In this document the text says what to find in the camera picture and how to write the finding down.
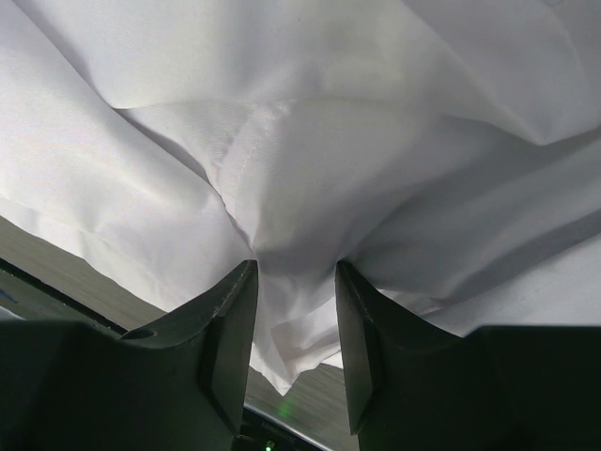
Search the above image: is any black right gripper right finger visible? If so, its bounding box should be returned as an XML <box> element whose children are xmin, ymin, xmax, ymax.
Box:
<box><xmin>335</xmin><ymin>262</ymin><xmax>600</xmax><ymax>450</ymax></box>

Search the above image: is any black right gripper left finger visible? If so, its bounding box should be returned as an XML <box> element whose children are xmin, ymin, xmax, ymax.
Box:
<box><xmin>0</xmin><ymin>258</ymin><xmax>260</xmax><ymax>451</ymax></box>

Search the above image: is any white long sleeve shirt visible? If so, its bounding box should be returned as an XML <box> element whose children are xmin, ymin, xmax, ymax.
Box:
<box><xmin>1</xmin><ymin>1</ymin><xmax>600</xmax><ymax>393</ymax></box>

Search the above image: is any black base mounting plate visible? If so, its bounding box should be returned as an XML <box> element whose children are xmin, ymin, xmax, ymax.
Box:
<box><xmin>0</xmin><ymin>256</ymin><xmax>330</xmax><ymax>451</ymax></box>

